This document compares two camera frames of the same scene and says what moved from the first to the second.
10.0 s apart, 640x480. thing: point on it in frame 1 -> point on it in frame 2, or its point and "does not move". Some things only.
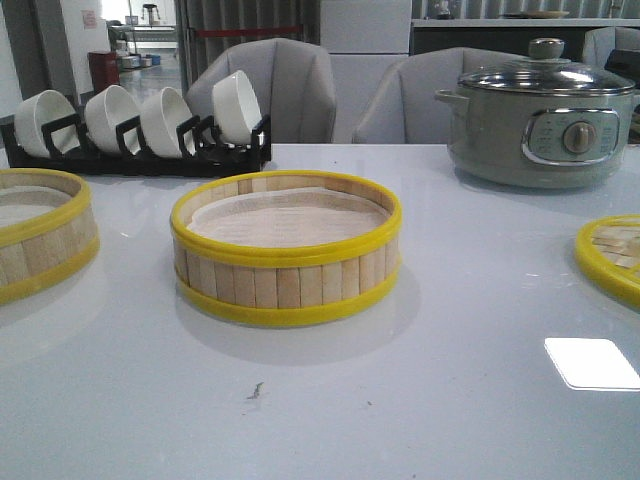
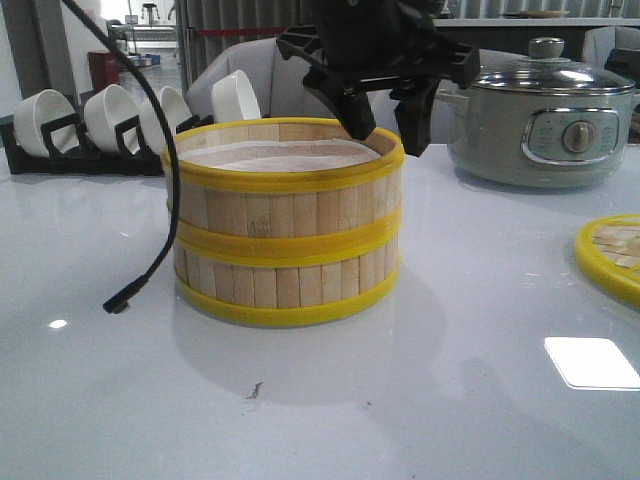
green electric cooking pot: x=541 y=122 does not move
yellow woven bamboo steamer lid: x=608 y=253 does not move
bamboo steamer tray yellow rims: x=48 y=231 -> x=287 y=184
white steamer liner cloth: x=20 y=202 -> x=280 y=156
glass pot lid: x=547 y=72 does not move
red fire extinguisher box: x=104 y=69 does not move
